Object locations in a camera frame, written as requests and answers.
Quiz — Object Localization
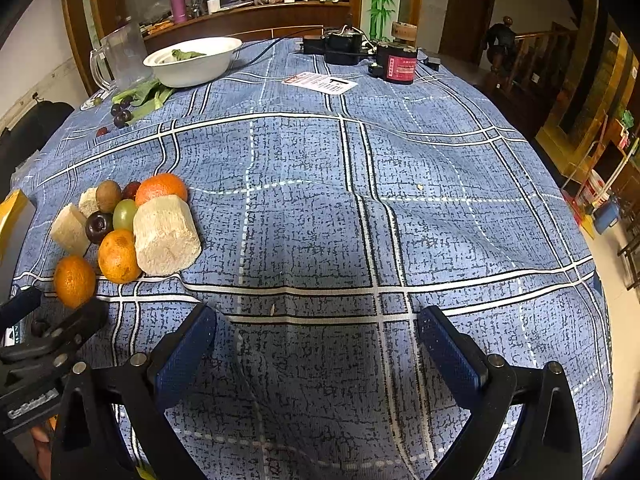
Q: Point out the orange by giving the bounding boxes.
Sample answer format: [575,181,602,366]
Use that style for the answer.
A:
[53,255,96,309]
[134,174,189,207]
[98,229,142,284]

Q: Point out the small sugarcane piece left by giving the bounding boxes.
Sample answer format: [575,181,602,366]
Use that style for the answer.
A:
[50,203,90,257]

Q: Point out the white yellow tray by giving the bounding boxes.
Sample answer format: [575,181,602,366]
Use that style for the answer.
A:
[0,190,36,302]

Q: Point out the dark purple plum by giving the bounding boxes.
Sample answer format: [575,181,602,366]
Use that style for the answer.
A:
[85,210,114,245]

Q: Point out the large sugarcane piece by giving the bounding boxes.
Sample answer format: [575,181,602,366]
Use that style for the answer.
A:
[134,195,202,276]

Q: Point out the back sugarcane piece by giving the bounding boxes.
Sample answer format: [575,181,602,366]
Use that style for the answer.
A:
[78,188,100,218]

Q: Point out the green grape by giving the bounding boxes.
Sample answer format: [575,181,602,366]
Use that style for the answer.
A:
[113,198,138,232]

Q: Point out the brown kiwi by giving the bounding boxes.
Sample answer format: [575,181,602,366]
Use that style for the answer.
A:
[96,180,122,214]

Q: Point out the red jujube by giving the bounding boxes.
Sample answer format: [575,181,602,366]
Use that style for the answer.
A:
[122,181,141,200]

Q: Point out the black chair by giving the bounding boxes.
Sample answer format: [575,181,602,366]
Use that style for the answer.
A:
[0,101,74,198]

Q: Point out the dark grapes by vegetable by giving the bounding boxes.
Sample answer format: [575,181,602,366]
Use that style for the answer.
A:
[111,96,134,129]

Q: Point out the blue plaid tablecloth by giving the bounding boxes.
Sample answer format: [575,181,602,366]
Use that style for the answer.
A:
[13,40,612,479]

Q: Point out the green leafy vegetable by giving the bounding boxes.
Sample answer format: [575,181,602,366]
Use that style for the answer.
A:
[112,78,175,126]

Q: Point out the clear glass pitcher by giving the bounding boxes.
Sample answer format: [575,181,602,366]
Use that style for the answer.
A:
[89,22,153,91]

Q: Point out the white enamel bowl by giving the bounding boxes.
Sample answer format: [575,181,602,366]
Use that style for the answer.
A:
[143,37,243,89]

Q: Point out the white paper card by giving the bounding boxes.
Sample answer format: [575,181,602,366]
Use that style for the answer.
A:
[283,72,357,96]

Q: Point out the pink thermos bottle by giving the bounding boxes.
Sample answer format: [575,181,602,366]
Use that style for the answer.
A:
[169,0,188,24]

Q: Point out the wooden counter cabinet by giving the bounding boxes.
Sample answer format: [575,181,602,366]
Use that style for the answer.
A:
[144,1,360,53]

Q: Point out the black power adapter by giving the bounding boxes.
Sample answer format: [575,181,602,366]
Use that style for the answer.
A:
[302,27,376,66]

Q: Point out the black red canister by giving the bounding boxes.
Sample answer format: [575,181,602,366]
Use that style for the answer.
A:
[368,42,418,84]

